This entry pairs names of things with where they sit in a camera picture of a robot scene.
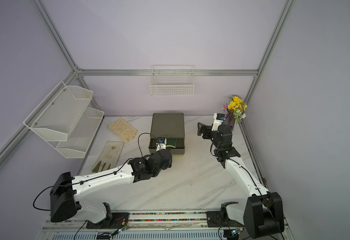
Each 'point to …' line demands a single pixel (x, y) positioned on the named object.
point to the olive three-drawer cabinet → (170, 125)
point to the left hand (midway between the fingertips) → (167, 155)
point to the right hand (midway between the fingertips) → (205, 126)
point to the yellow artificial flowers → (237, 106)
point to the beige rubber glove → (123, 129)
